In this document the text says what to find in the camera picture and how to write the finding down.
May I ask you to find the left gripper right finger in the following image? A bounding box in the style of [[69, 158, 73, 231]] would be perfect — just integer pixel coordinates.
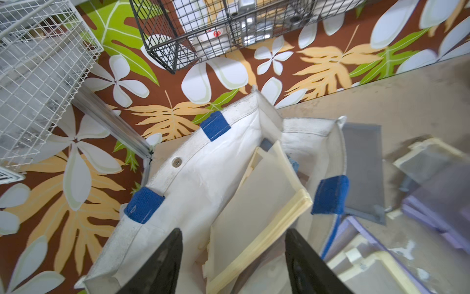
[[285, 229, 352, 294]]

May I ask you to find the white canvas tote bag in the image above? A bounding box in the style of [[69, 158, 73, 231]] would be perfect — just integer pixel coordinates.
[[76, 91, 349, 294]]

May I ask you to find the white wire basket left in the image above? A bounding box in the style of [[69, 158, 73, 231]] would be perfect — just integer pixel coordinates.
[[1, 1, 103, 184]]

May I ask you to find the black wire basket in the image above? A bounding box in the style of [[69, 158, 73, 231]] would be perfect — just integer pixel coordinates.
[[130, 1, 366, 74]]

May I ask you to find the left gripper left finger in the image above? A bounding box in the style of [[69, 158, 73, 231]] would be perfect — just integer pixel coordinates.
[[117, 228, 183, 294]]

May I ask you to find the grey mesh pouch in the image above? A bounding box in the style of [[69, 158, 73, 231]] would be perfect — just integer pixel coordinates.
[[342, 123, 386, 225]]

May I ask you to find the purple mesh pouch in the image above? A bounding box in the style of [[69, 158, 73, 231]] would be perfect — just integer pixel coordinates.
[[394, 138, 470, 252]]

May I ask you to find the cream mesh pouch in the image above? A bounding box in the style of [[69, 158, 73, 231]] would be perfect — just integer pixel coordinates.
[[325, 216, 431, 294], [203, 141, 313, 294]]

